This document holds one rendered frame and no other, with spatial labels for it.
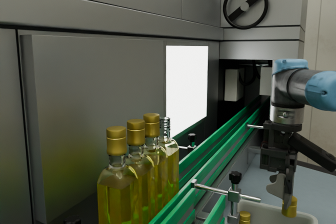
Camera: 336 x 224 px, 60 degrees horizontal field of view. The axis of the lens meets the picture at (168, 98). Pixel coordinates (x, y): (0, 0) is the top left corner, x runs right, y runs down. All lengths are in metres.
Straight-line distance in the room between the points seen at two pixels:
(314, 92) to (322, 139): 2.79
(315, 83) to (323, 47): 2.68
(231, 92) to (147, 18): 0.94
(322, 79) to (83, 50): 0.47
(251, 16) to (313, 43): 1.87
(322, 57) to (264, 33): 1.84
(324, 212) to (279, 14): 0.86
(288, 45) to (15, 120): 1.22
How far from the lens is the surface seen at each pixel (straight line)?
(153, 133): 0.60
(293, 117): 0.73
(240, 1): 1.53
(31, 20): 0.55
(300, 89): 0.65
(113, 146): 0.51
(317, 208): 1.19
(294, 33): 1.49
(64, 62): 0.58
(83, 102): 0.62
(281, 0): 1.51
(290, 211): 0.83
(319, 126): 3.38
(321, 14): 3.33
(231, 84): 1.67
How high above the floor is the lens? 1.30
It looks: 10 degrees down
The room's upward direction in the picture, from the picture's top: straight up
